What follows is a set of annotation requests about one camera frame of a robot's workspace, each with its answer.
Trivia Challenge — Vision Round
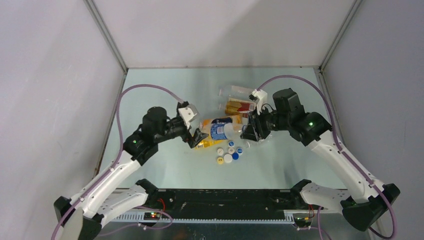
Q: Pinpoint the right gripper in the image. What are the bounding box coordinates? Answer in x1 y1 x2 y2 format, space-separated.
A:
240 105 290 142

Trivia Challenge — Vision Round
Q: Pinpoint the crushed blue label bottle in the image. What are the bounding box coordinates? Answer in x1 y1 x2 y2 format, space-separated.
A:
200 123 247 141

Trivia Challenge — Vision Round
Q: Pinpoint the solid blue cap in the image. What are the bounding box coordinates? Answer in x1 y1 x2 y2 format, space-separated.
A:
231 152 240 160

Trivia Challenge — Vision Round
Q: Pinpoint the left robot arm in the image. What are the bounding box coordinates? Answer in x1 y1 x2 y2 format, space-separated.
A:
54 102 254 240

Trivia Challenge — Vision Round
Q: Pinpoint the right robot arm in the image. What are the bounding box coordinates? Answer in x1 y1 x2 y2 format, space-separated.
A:
241 88 400 232

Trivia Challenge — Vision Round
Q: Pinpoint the yellow label bottle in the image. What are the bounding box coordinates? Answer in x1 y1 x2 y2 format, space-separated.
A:
195 139 224 150

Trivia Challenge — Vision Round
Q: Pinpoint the clear bottle lower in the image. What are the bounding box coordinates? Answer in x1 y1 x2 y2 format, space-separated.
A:
242 134 273 148

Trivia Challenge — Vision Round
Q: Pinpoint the clear bottle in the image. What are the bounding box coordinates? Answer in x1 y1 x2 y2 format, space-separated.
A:
218 85 254 99
242 134 273 148

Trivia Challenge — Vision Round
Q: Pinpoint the orange navy label bottle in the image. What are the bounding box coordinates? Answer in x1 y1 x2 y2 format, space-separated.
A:
200 114 247 129

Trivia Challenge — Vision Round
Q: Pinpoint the red gold label bottle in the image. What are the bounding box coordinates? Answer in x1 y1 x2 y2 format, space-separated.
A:
218 97 256 118

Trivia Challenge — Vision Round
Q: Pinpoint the clear bottle far back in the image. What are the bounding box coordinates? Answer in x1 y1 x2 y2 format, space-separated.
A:
218 85 254 99

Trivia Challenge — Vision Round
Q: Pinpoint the white cap left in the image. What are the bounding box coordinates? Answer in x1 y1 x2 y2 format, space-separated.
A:
216 148 224 156

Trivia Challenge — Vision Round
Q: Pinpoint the yellow cap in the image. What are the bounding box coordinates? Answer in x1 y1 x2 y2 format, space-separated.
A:
216 157 225 165

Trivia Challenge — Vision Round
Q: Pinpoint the plain white cap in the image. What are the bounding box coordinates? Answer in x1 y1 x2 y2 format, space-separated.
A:
223 154 233 164

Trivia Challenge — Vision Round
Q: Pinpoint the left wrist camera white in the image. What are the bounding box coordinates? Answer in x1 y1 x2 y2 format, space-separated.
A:
176 101 201 131

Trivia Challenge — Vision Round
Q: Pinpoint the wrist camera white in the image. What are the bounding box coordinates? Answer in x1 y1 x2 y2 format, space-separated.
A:
248 89 268 116
176 101 201 131

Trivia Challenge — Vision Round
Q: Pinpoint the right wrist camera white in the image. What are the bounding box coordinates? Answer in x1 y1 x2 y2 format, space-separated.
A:
248 89 268 116

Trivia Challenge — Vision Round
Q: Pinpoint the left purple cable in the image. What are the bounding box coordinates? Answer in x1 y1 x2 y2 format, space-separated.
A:
50 84 185 240

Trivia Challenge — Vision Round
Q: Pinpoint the grey slotted cable duct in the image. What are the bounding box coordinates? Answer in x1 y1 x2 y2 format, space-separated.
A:
110 211 296 224

